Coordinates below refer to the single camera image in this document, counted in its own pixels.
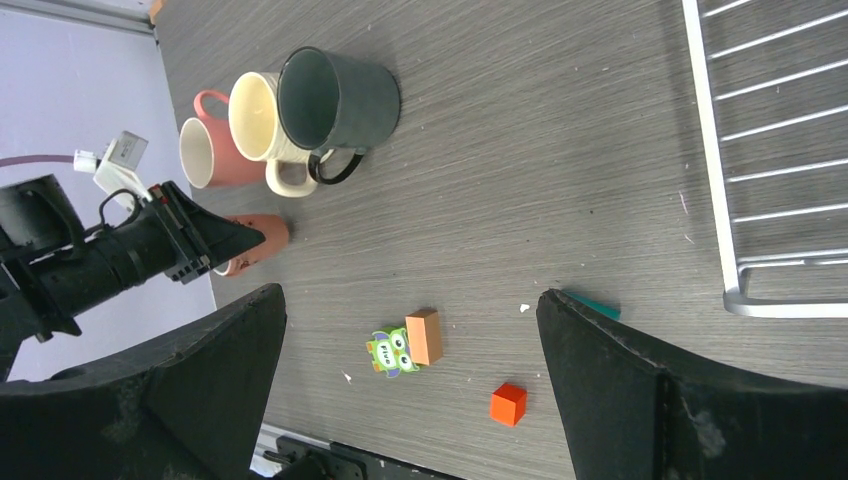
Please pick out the green owl toy block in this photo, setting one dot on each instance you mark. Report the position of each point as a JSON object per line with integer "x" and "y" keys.
{"x": 390, "y": 352}

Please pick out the tan wooden block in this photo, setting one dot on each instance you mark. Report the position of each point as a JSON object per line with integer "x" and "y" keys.
{"x": 424, "y": 335}

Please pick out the pink mug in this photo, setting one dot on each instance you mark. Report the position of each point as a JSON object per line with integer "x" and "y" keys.
{"x": 208, "y": 154}

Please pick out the light green cream mug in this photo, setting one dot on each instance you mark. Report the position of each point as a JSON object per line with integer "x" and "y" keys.
{"x": 259, "y": 136}

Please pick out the white wire dish rack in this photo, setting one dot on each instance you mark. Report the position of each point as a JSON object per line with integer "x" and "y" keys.
{"x": 770, "y": 82}

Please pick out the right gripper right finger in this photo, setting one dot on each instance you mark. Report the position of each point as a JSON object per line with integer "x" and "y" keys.
{"x": 636, "y": 407}

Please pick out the black base bar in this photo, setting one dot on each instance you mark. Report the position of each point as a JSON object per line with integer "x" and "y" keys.
{"x": 289, "y": 458}

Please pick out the red cube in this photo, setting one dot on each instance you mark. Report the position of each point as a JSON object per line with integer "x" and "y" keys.
{"x": 508, "y": 404}

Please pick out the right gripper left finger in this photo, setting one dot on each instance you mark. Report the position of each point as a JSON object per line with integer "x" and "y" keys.
{"x": 187, "y": 404}

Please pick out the teal block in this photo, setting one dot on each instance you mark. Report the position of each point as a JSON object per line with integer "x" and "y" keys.
{"x": 603, "y": 309}

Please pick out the dark grey mug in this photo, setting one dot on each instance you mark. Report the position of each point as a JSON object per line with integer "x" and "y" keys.
{"x": 328, "y": 101}

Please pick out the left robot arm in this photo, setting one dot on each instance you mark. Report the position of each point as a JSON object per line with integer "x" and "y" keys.
{"x": 37, "y": 221}

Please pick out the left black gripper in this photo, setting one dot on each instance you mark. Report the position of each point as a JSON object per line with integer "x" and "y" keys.
{"x": 170, "y": 235}

